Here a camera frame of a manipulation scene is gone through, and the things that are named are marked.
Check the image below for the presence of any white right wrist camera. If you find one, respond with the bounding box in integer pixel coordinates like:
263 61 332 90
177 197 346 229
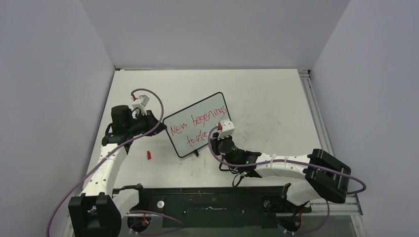
217 119 235 140

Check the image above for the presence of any black framed small whiteboard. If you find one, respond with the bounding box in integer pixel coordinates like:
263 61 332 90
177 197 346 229
163 92 231 158

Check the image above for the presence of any aluminium right side rail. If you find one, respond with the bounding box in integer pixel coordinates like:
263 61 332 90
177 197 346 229
297 69 335 156

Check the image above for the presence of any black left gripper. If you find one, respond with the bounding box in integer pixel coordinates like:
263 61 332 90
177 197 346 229
127 110 167 137

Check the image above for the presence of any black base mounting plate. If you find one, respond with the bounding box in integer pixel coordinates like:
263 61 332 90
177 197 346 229
132 186 314 228

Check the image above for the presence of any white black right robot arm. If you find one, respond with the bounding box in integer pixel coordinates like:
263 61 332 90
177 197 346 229
209 132 351 211

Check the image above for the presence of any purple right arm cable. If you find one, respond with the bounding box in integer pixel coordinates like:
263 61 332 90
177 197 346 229
207 125 367 236

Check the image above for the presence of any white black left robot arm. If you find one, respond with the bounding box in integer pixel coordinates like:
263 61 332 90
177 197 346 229
68 104 166 237

